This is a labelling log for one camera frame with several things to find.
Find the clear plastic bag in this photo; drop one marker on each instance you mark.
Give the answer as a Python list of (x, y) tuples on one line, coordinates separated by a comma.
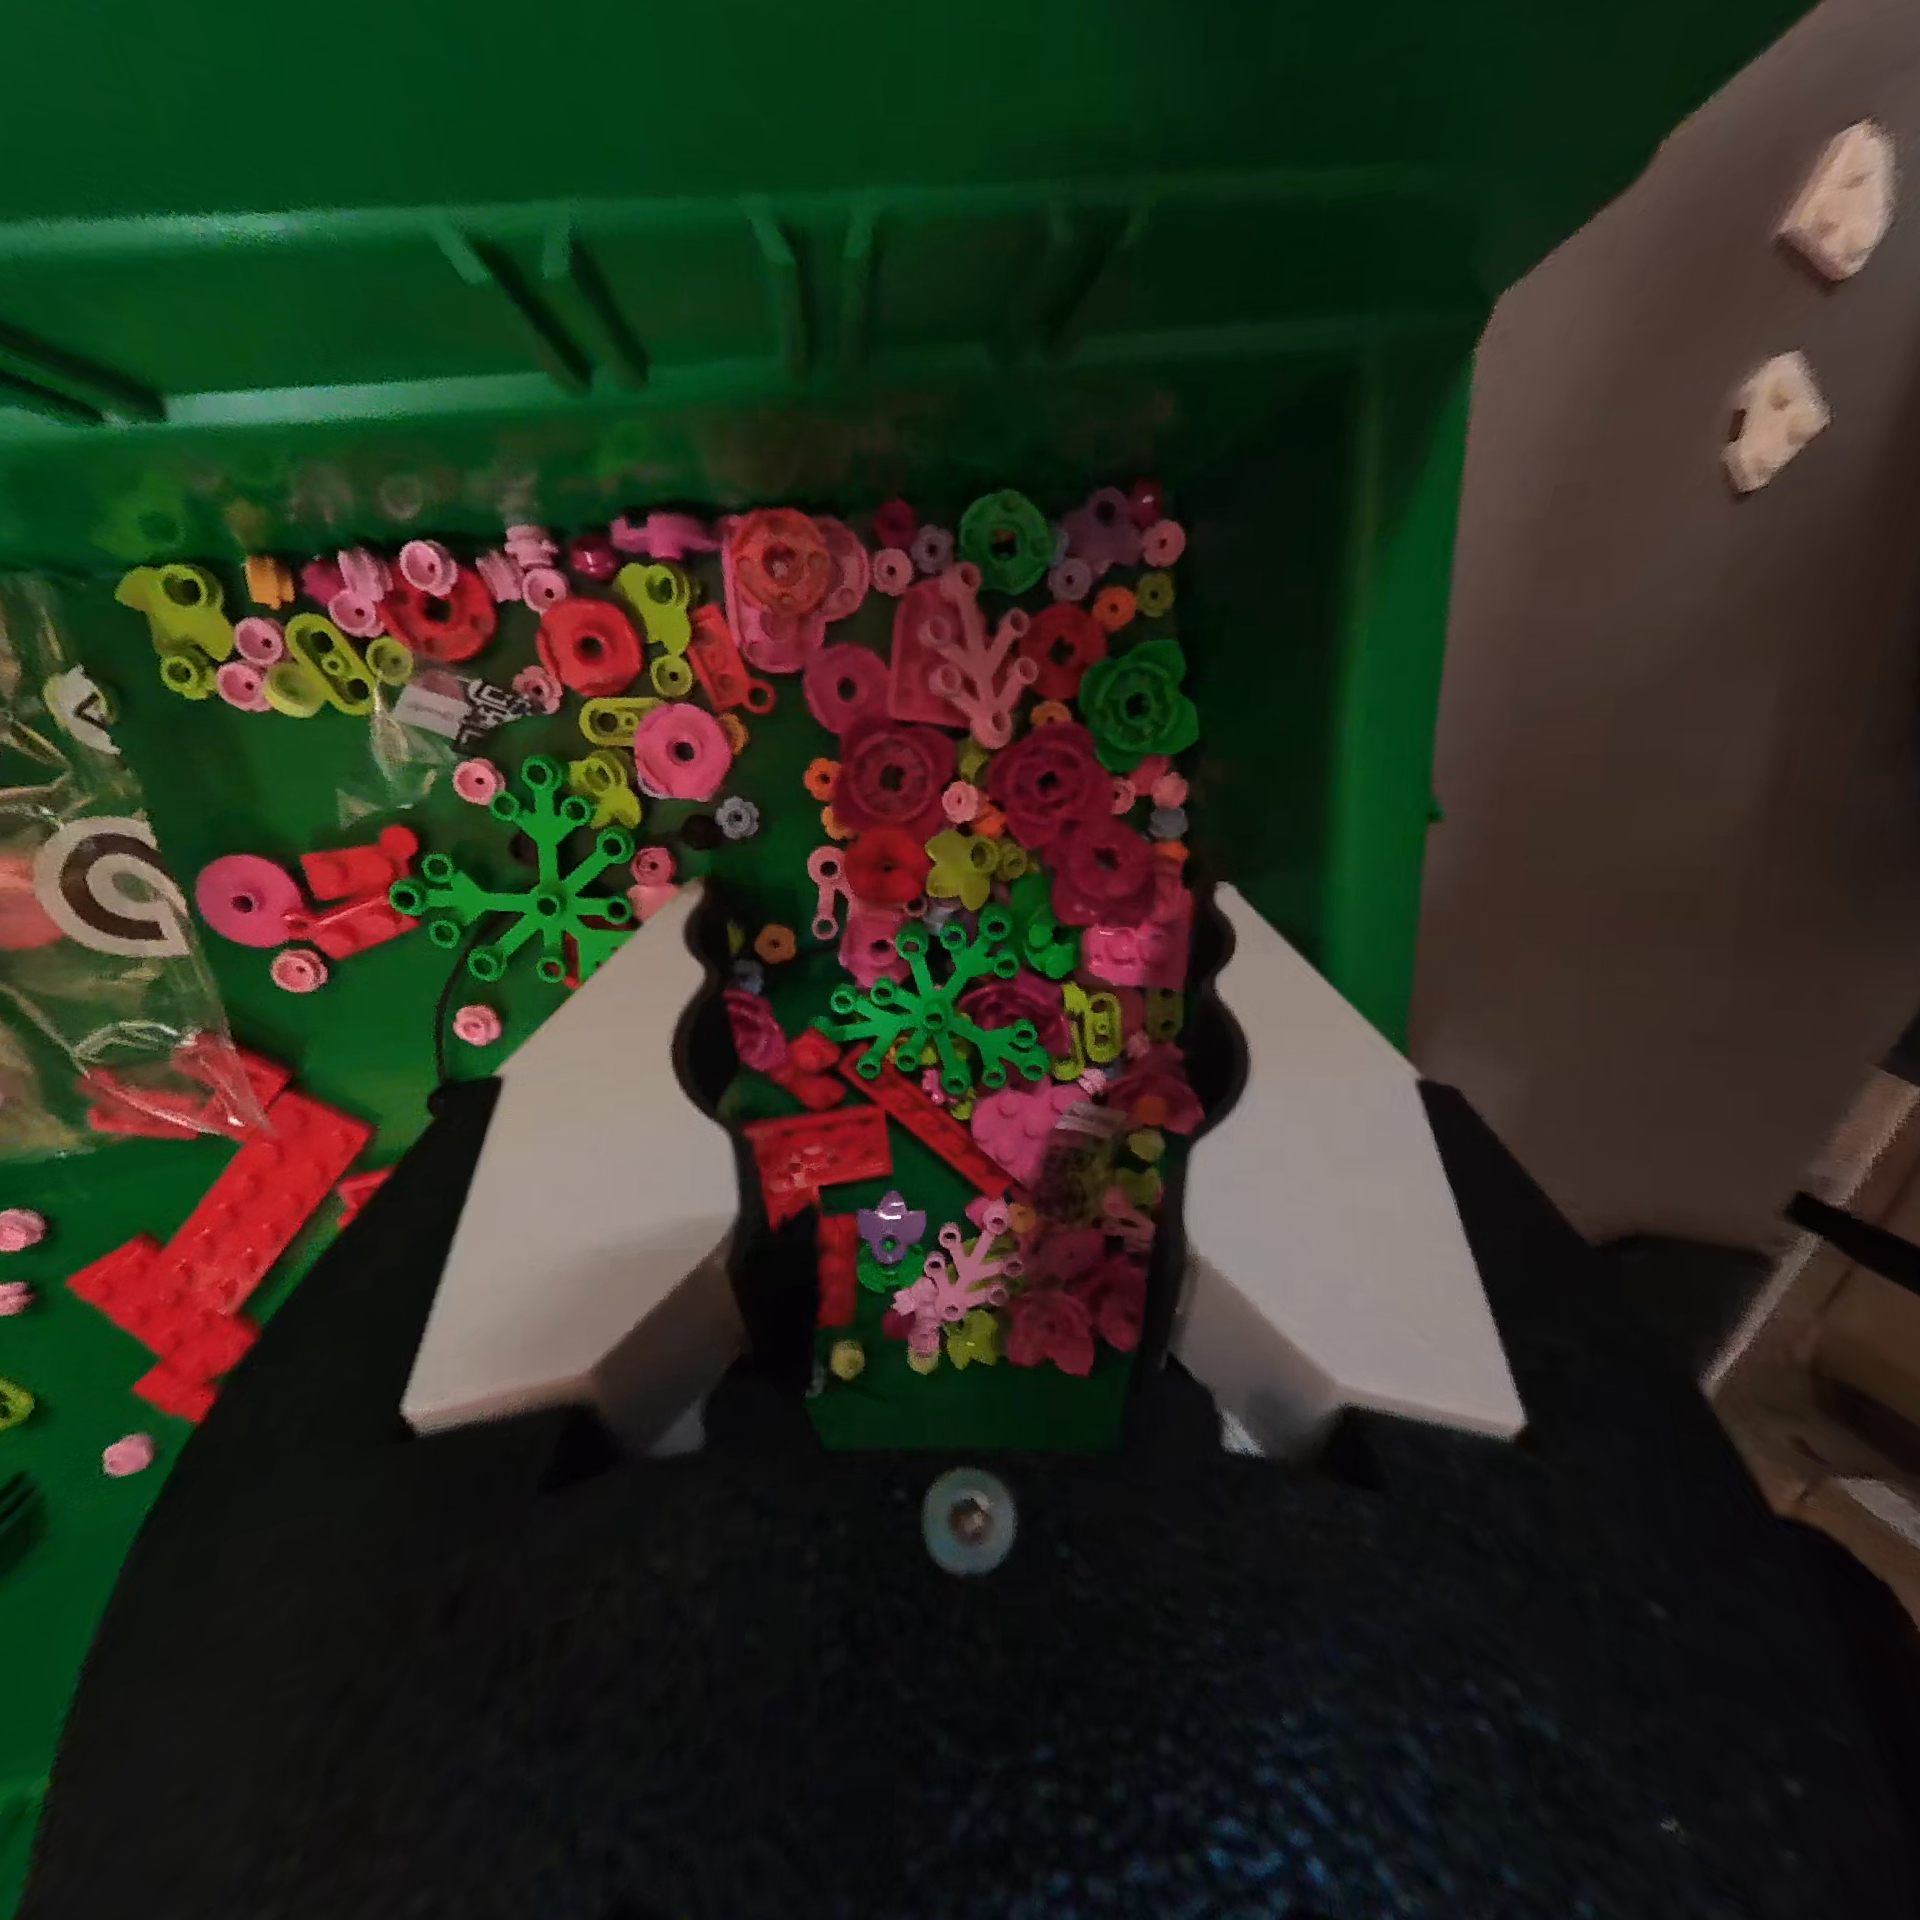
[(105, 902)]

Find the green plastic bin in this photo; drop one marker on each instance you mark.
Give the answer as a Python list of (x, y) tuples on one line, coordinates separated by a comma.
[(901, 299)]

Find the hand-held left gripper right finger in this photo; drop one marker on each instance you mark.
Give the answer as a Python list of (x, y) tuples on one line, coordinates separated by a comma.
[(1336, 1215)]

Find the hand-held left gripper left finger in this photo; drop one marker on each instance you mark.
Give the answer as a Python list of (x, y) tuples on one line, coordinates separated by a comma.
[(585, 1200)]

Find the pile of small lego pieces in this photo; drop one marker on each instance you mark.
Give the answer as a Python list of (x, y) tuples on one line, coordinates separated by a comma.
[(901, 781)]

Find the small white lego plate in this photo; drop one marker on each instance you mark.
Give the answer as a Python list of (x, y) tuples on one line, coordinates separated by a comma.
[(1778, 422), (1838, 195)]

